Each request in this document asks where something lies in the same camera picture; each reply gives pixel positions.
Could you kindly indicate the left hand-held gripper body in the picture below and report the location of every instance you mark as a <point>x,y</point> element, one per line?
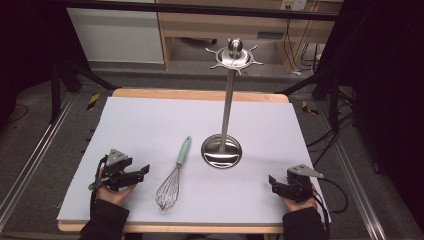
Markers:
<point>115,166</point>

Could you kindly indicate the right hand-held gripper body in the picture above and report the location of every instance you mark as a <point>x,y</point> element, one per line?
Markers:
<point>300,185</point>

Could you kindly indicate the steel utensil stand with hooks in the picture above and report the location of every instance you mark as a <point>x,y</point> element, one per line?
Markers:
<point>227,106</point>

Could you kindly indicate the person's right hand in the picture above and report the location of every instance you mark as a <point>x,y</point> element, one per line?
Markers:
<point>301,206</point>

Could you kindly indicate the person's left hand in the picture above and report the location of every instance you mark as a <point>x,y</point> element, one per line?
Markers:
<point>113,196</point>

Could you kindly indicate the white table mat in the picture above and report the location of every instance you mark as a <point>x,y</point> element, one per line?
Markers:
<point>166,120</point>

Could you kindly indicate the yellow black striped floor marker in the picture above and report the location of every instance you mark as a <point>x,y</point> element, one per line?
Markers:
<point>309,108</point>
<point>93,101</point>

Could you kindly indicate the black tripod stand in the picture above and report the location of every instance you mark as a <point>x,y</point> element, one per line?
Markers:
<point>330,86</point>
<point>66,76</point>

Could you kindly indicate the dark curtain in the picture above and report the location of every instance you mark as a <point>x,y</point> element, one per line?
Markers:
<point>386,100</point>
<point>26,43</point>

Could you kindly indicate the white cabinet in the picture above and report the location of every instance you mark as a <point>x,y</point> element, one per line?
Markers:
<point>116,36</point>

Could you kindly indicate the wooden desk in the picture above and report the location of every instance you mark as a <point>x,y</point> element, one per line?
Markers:
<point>200,25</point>

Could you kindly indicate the metal floor rail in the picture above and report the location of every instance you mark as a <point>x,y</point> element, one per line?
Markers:
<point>356,186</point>
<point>36,153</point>

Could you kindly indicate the black horizontal frame bar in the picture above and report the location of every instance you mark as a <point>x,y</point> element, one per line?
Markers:
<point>200,9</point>

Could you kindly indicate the white wall socket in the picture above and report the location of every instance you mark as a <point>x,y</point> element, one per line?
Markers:
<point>293,4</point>

